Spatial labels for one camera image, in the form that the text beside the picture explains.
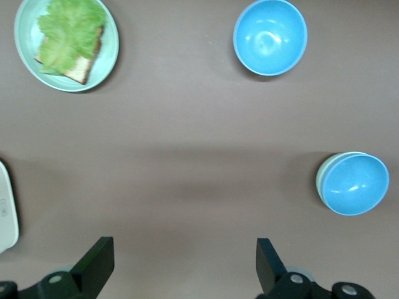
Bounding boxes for green lettuce leaf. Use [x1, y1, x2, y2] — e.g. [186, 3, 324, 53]
[36, 0, 107, 76]

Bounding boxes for brown table cover mat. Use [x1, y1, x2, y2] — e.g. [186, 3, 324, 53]
[0, 0, 399, 299]

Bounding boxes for pale green bowl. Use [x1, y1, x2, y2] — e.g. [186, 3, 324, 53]
[315, 151, 372, 207]

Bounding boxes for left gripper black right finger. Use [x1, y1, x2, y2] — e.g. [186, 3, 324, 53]
[255, 238, 375, 299]

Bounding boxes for toasted bread slice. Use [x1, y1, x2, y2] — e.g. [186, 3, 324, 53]
[34, 26, 105, 86]

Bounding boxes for pale green plate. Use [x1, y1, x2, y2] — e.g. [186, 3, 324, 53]
[14, 0, 120, 93]

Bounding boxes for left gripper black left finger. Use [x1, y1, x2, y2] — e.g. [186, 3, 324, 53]
[0, 236, 115, 299]

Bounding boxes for cream white toaster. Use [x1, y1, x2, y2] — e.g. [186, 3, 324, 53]
[0, 159, 21, 255]

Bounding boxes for blue bowl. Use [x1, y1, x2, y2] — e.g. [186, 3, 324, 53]
[233, 0, 309, 77]
[320, 153, 390, 217]

